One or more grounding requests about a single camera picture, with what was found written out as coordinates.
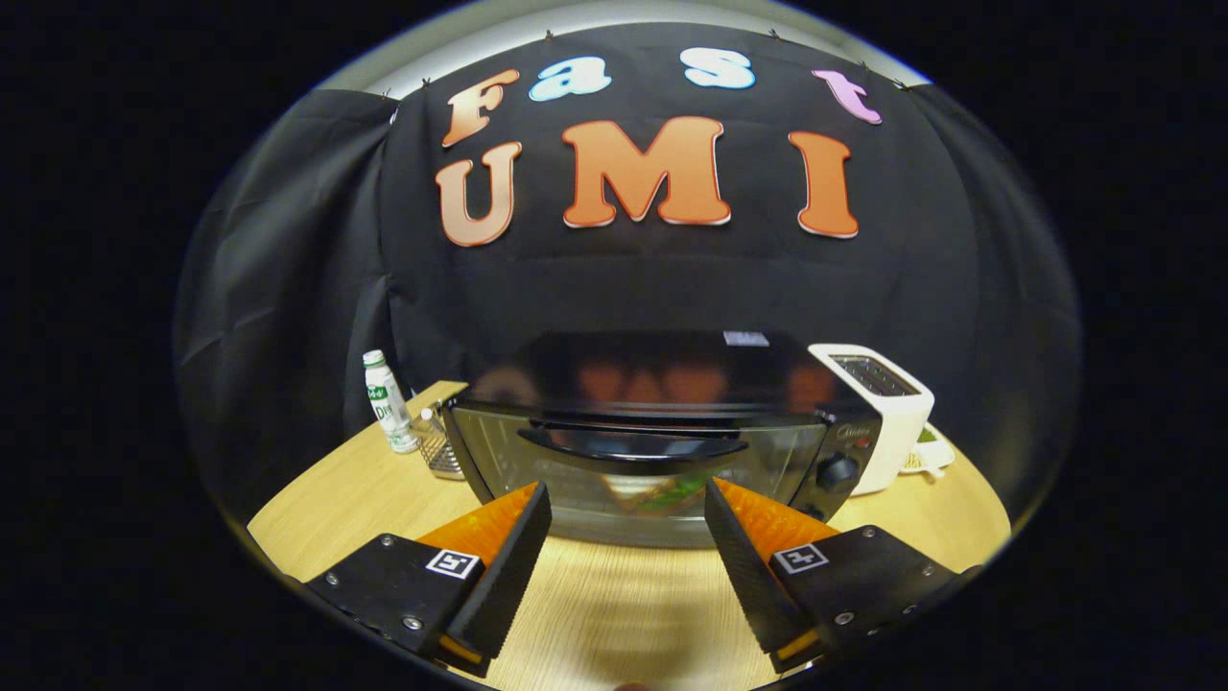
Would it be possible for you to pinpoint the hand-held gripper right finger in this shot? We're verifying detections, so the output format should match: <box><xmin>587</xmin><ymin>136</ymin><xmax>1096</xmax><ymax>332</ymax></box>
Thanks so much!
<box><xmin>703</xmin><ymin>478</ymin><xmax>985</xmax><ymax>675</ymax></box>

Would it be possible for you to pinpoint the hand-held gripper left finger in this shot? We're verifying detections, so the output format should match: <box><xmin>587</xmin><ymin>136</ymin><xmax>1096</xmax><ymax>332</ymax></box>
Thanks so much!
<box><xmin>305</xmin><ymin>481</ymin><xmax>554</xmax><ymax>679</ymax></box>

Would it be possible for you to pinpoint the lettuce bread sandwich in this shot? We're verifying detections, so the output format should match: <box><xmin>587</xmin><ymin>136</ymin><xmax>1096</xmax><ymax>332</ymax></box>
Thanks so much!
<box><xmin>602</xmin><ymin>470</ymin><xmax>713</xmax><ymax>515</ymax></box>

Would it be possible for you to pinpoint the black toaster oven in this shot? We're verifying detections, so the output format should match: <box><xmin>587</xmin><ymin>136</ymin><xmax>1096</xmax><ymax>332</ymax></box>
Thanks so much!
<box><xmin>441</xmin><ymin>330</ymin><xmax>885</xmax><ymax>550</ymax></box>

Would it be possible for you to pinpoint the white pop-up toaster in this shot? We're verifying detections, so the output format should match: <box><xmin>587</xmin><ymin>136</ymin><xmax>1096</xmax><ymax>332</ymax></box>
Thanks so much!
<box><xmin>808</xmin><ymin>344</ymin><xmax>935</xmax><ymax>497</ymax></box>

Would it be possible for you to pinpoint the white drink bottle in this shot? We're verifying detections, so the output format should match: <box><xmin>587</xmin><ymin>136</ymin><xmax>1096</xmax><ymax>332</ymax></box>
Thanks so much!
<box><xmin>363</xmin><ymin>349</ymin><xmax>420</xmax><ymax>455</ymax></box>

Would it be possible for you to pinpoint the white divided bean dish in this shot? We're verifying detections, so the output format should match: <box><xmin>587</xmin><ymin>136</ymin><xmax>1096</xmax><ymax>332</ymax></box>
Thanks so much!
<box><xmin>900</xmin><ymin>426</ymin><xmax>956</xmax><ymax>478</ymax></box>

